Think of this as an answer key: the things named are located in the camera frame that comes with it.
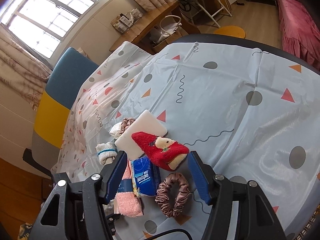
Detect pink satin scrunchie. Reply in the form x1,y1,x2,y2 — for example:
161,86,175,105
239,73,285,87
155,172,191,218

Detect pink fluffy sock roll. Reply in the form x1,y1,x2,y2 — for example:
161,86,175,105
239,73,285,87
114,161,143,218

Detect wooden desk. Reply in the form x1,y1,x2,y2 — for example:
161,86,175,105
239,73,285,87
109,1,178,53

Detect patterned plastic tablecloth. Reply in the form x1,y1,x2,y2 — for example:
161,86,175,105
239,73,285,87
52,42,319,239

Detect yellow round stool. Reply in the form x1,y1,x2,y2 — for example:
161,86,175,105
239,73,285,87
214,25,246,38

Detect left floral curtain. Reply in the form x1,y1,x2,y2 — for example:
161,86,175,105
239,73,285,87
0,23,52,111

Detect pink ruffled bedspread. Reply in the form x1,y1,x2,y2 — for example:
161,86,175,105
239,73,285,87
276,0,319,69

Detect grey yellow blue headboard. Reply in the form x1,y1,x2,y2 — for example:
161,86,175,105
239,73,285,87
31,48,98,169

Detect white socks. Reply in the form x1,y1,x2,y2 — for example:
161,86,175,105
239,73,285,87
95,142,117,165

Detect dusty pink scrunchie with cloth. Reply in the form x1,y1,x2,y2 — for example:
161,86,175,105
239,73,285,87
109,118,135,139

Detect window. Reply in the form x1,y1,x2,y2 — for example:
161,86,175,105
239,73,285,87
1,0,102,59

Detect packages on desk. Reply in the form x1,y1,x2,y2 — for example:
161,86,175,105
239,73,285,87
111,8,144,34

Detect white basket under desk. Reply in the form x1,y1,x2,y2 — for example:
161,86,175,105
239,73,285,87
150,15,182,44

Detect blue tempo tissue pack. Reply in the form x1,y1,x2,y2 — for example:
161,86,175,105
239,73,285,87
131,156,161,198

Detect red christmas sock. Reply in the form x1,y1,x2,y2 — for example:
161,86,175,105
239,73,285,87
131,132,189,171

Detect wooden wardrobe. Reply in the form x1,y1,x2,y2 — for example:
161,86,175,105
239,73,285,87
1,159,52,239

